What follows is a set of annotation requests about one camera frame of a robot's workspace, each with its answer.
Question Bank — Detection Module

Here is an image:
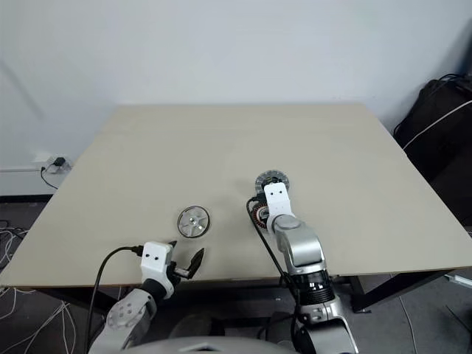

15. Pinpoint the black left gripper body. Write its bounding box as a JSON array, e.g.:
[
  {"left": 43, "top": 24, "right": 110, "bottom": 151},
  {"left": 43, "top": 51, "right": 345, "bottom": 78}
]
[{"left": 169, "top": 259, "right": 191, "bottom": 286}]

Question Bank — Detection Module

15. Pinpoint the silver notched motor lid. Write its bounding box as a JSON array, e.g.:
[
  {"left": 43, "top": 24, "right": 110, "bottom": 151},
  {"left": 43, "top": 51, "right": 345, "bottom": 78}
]
[{"left": 254, "top": 168, "right": 293, "bottom": 195}]

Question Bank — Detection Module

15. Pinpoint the silver spoked rotor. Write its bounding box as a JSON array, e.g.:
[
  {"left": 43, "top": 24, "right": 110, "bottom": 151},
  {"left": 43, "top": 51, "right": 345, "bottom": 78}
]
[{"left": 176, "top": 205, "right": 212, "bottom": 239}]

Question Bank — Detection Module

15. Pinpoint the grey robot torso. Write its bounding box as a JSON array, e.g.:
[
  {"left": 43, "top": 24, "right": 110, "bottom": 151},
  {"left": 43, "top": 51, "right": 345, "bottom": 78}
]
[{"left": 123, "top": 333, "right": 294, "bottom": 354}]

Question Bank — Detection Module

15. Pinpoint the black bag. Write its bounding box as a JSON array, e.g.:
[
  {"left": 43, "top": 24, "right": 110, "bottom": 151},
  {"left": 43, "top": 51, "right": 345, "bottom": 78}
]
[{"left": 392, "top": 73, "right": 472, "bottom": 237}]

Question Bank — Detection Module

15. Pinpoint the white plastic strip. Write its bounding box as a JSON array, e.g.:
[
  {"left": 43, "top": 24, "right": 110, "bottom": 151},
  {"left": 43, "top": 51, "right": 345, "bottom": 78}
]
[{"left": 443, "top": 271, "right": 472, "bottom": 289}]

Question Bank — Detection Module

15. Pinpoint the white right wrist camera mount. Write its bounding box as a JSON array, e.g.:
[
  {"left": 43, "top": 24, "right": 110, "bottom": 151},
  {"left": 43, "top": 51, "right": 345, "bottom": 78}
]
[{"left": 263, "top": 181, "right": 298, "bottom": 232}]

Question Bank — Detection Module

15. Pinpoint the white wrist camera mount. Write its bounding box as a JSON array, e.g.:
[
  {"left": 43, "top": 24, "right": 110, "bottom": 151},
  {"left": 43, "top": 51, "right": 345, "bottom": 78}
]
[
  {"left": 141, "top": 241, "right": 176, "bottom": 300},
  {"left": 263, "top": 181, "right": 298, "bottom": 232}
]

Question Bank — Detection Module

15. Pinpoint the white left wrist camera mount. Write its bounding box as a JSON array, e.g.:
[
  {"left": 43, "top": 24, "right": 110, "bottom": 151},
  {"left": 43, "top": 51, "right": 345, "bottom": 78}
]
[{"left": 141, "top": 241, "right": 176, "bottom": 300}]

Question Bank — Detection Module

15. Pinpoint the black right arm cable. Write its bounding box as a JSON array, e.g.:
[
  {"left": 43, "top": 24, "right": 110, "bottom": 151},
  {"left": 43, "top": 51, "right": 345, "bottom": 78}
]
[{"left": 246, "top": 197, "right": 307, "bottom": 340}]

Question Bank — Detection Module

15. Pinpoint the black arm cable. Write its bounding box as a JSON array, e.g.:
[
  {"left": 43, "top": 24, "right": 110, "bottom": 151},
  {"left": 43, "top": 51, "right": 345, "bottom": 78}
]
[
  {"left": 246, "top": 197, "right": 307, "bottom": 340},
  {"left": 87, "top": 245, "right": 145, "bottom": 354}
]

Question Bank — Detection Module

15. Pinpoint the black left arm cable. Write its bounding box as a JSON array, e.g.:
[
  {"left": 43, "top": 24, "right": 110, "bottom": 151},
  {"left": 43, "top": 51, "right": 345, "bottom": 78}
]
[{"left": 87, "top": 245, "right": 145, "bottom": 354}]

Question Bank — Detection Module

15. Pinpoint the thin black adapter cable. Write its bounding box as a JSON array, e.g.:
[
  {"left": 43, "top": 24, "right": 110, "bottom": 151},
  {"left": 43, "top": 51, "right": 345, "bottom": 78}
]
[{"left": 39, "top": 165, "right": 60, "bottom": 190}]

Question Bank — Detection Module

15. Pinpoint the white floor wire tangle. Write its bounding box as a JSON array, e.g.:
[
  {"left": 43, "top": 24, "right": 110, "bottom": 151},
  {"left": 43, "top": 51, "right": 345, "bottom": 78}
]
[{"left": 0, "top": 219, "right": 77, "bottom": 354}]

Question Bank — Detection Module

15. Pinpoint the white cable on bag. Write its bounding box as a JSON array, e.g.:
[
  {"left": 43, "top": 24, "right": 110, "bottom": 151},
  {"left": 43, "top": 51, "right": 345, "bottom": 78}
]
[{"left": 401, "top": 99, "right": 472, "bottom": 150}]

